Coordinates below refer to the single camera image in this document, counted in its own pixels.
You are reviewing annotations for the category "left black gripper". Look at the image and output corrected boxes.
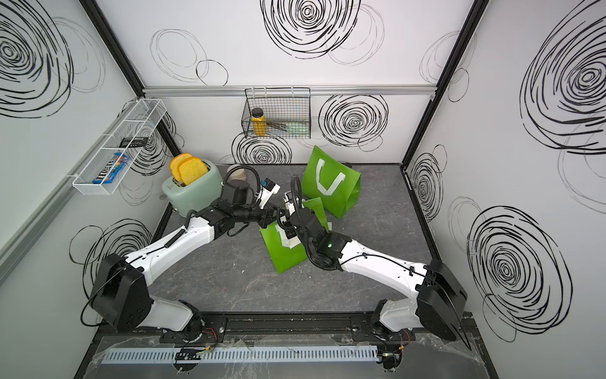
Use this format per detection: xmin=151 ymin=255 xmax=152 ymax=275
xmin=234 ymin=201 xmax=287 ymax=229

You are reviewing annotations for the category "white paper receipt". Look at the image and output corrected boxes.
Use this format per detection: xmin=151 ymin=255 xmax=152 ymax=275
xmin=276 ymin=225 xmax=301 ymax=249

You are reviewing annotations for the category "green bag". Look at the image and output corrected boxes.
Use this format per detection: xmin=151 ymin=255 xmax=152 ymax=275
xmin=260 ymin=197 xmax=331 ymax=274
xmin=301 ymin=146 xmax=361 ymax=219

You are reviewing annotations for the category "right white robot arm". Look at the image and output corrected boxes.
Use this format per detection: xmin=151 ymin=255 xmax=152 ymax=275
xmin=286 ymin=205 xmax=468 ymax=341

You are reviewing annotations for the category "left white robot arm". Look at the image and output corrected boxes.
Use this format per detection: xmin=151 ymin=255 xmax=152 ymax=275
xmin=88 ymin=178 xmax=280 ymax=341

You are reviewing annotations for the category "jar with beige lid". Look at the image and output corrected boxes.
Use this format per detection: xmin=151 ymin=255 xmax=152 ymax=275
xmin=228 ymin=164 xmax=248 ymax=181

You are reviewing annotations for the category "mint green toaster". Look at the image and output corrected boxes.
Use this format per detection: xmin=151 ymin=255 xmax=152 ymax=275
xmin=162 ymin=159 xmax=223 ymax=217

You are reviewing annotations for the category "front yellow toast slice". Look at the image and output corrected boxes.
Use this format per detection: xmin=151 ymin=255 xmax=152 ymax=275
xmin=177 ymin=157 xmax=208 ymax=186

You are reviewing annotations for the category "yellow toast slice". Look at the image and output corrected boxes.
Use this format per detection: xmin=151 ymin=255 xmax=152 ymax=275
xmin=170 ymin=153 xmax=193 ymax=183
xmin=177 ymin=157 xmax=208 ymax=186

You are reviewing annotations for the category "green packet in basket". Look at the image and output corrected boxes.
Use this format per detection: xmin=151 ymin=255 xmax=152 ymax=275
xmin=286 ymin=121 xmax=311 ymax=138

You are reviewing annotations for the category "yellow juice bottle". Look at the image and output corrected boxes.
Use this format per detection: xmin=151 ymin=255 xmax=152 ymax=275
xmin=251 ymin=107 xmax=268 ymax=137

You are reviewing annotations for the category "rear yellow toast slice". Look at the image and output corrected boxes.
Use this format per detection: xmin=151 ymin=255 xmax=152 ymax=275
xmin=170 ymin=153 xmax=193 ymax=183

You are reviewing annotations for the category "black small box on shelf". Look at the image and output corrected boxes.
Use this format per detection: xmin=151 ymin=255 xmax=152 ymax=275
xmin=119 ymin=137 xmax=149 ymax=148

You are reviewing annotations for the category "blue candy packet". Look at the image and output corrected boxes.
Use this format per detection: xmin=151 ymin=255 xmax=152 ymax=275
xmin=92 ymin=153 xmax=130 ymax=185

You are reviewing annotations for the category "white slotted cable duct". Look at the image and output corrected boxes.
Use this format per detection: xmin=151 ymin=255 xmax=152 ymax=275
xmin=100 ymin=346 xmax=380 ymax=364

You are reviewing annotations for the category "black wire wall basket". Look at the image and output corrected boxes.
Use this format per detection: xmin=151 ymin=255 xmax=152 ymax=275
xmin=241 ymin=86 xmax=312 ymax=139

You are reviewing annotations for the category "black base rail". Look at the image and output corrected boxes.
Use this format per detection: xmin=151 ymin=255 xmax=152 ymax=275
xmin=96 ymin=310 xmax=479 ymax=346

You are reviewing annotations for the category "white wire wall shelf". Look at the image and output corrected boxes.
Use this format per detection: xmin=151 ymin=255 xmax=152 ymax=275
xmin=72 ymin=98 xmax=167 ymax=196

